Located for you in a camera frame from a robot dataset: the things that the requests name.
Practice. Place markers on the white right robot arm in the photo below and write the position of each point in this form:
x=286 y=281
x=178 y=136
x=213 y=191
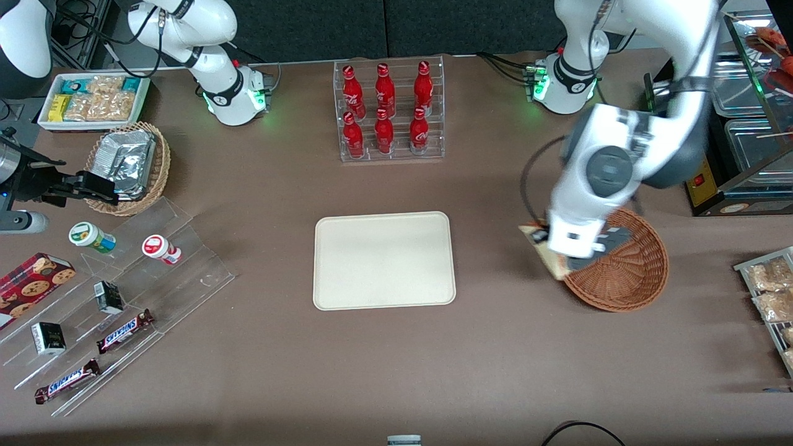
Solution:
x=210 y=74

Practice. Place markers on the teal snack packet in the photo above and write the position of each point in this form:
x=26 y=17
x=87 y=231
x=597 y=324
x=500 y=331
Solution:
x=131 y=84
x=73 y=85

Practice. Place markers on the brown Snickers bar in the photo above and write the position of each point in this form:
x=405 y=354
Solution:
x=67 y=381
x=124 y=332

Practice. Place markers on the small black carton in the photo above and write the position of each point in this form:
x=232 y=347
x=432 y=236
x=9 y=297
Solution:
x=48 y=338
x=108 y=297

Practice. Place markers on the dark metal equipment rack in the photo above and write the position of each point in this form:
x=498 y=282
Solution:
x=87 y=37

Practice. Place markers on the clear nut snack bag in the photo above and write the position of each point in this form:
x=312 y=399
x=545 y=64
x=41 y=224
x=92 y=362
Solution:
x=768 y=275
x=774 y=306

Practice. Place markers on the red skewered food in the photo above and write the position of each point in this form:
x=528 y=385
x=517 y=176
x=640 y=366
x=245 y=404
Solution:
x=777 y=49

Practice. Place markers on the tan wicker basket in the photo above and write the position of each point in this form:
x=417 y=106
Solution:
x=161 y=167

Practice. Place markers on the steel warmer pan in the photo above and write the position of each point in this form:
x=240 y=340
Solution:
x=740 y=87
x=756 y=145

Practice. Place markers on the brown wicker basket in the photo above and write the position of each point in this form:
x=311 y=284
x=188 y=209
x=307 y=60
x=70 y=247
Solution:
x=632 y=282

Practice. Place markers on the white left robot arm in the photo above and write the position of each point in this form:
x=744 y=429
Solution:
x=604 y=167

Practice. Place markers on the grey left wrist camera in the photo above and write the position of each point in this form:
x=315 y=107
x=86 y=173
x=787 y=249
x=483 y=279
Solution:
x=613 y=238

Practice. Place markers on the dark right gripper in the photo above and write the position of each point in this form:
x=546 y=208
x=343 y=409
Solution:
x=35 y=181

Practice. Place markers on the red lid cup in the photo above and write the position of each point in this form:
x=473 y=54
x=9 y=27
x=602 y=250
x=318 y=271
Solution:
x=158 y=248

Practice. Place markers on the clear acrylic bottle rack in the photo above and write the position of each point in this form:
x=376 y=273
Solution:
x=370 y=156

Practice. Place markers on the thin blue object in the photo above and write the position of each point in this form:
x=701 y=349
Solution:
x=777 y=389

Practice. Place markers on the cream plastic tray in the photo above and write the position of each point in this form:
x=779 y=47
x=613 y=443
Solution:
x=372 y=260

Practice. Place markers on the clear cracker bag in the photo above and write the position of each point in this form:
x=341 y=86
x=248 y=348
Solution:
x=105 y=84
x=111 y=106

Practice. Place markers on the clear acrylic stepped stand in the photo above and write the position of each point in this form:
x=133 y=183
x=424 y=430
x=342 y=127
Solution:
x=186 y=279

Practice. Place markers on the triangular sandwich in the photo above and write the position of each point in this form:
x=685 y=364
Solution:
x=552 y=265

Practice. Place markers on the red cola bottle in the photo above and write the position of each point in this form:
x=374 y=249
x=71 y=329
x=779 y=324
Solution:
x=353 y=93
x=384 y=133
x=423 y=90
x=385 y=93
x=354 y=139
x=419 y=133

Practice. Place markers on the white snack bin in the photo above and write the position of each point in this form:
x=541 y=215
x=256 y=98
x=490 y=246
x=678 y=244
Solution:
x=93 y=126

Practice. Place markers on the silver foil package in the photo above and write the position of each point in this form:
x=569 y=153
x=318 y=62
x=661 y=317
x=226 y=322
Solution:
x=124 y=161

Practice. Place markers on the yellow snack bar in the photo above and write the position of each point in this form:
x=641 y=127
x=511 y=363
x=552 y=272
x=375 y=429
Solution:
x=59 y=108

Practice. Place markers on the black food warmer cabinet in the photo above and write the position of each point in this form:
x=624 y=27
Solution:
x=700 y=186

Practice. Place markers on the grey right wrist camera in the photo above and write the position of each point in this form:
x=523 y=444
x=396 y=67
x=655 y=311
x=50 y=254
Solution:
x=21 y=222

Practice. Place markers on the grey metal snack tray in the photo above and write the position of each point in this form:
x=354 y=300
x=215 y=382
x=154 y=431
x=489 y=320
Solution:
x=777 y=331

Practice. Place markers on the red cookie box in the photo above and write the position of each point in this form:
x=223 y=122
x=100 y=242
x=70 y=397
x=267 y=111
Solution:
x=31 y=288

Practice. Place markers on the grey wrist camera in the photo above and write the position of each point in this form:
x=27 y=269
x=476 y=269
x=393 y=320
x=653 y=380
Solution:
x=613 y=238
x=21 y=222

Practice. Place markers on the grey cylindrical object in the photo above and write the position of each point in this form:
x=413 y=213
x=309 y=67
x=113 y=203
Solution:
x=404 y=441

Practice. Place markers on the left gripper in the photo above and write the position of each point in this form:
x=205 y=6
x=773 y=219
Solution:
x=540 y=235

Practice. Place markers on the green lid cup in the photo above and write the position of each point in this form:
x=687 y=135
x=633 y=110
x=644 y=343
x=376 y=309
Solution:
x=90 y=236

